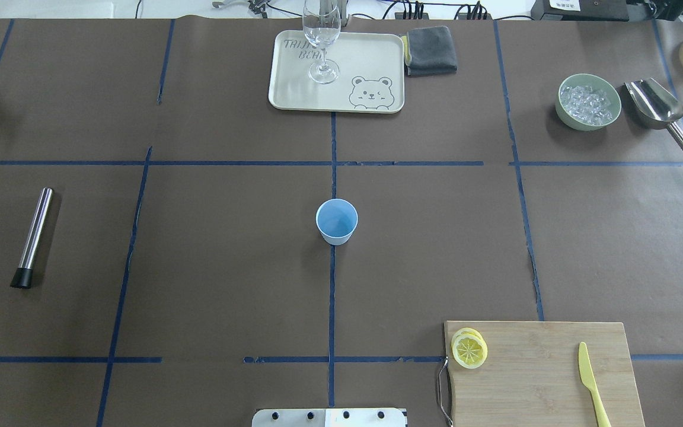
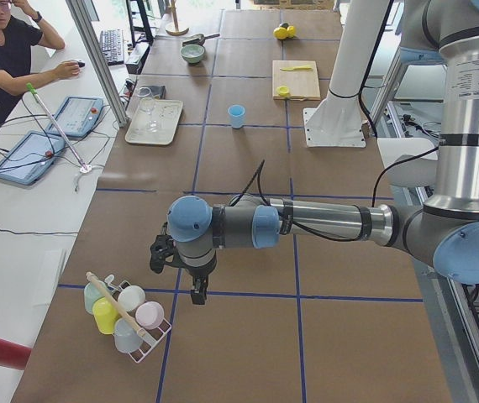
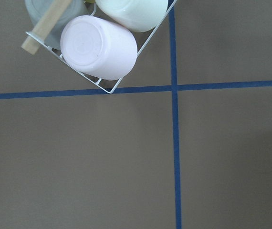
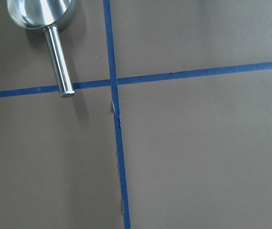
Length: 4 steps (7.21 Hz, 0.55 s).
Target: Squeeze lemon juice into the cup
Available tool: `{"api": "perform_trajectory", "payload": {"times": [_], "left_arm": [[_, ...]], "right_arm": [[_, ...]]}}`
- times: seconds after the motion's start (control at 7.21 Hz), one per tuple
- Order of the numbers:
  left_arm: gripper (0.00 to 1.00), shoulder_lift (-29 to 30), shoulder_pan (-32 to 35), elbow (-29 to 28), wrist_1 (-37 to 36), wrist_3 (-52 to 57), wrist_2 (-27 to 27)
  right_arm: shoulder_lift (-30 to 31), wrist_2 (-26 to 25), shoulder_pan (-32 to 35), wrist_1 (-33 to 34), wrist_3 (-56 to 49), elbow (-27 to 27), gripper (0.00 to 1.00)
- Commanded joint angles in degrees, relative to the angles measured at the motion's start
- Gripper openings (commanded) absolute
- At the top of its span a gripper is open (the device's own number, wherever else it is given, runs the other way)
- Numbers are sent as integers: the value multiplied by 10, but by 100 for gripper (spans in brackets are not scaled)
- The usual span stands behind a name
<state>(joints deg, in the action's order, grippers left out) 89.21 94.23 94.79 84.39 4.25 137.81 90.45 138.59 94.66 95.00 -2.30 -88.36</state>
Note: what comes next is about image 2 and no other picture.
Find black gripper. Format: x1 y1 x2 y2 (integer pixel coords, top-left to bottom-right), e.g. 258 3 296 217
187 266 210 305

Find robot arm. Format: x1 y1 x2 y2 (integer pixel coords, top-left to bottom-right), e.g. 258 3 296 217
150 1 479 305

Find pink cup in rack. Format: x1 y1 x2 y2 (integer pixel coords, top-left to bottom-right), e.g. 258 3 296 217
135 301 165 330

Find white cup in rack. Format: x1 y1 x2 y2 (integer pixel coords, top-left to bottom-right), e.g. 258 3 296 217
118 285 146 312

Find grey cup in rack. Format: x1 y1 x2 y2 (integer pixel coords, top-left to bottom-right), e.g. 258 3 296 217
113 318 143 353

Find yellow cup in rack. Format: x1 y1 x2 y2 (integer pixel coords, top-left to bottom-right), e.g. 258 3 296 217
92 297 120 335

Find mint green cup in rack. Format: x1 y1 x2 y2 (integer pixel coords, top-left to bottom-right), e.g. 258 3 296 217
83 282 103 315

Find light blue plastic cup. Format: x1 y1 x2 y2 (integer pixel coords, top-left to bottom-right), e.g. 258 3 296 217
228 104 245 129

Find clear wine glass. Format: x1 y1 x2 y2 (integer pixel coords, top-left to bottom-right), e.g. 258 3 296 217
138 97 160 132

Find blue teach pendant near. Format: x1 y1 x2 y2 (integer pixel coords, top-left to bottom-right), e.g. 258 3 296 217
0 132 66 186

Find blue teach pendant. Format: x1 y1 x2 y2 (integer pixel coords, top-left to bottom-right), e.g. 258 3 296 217
54 96 104 139
0 132 66 186

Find blue teach pendant far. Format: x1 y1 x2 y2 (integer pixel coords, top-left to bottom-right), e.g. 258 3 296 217
54 96 104 139

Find wooden cutting board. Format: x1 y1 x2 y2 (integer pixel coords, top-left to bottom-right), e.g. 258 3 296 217
272 60 321 101

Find green bowl of ice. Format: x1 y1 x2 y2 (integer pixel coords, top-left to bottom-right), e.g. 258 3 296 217
180 44 206 65

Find yellow plastic knife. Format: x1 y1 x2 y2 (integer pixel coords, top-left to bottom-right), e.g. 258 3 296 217
279 65 313 71

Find white plastic chair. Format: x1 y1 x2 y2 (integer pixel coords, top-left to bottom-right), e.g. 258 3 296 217
377 138 438 187

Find steel ice scoop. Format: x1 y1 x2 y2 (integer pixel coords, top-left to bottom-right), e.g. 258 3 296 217
182 33 220 46

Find rod with green tip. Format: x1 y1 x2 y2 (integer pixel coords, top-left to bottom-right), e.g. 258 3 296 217
26 82 92 174

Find wooden stand with round base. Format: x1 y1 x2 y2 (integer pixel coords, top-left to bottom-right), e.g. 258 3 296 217
166 0 189 36

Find black keyboard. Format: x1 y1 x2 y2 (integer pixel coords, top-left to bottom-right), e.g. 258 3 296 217
99 29 124 65

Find whole yellow lemons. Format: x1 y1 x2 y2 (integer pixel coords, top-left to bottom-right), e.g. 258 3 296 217
273 23 296 40

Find seated man in black shirt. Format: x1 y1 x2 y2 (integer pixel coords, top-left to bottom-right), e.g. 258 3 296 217
0 1 81 124

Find white wire cup rack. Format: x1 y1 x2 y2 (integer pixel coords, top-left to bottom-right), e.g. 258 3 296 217
105 275 171 363

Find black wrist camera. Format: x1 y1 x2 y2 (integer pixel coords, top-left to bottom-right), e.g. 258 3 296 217
150 234 178 274

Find wooden rack handle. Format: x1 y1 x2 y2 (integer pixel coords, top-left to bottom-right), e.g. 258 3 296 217
86 271 147 338

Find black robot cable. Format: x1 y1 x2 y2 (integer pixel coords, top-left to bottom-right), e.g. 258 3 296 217
226 0 442 243

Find aluminium frame post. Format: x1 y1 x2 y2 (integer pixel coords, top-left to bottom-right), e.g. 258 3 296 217
66 0 129 128

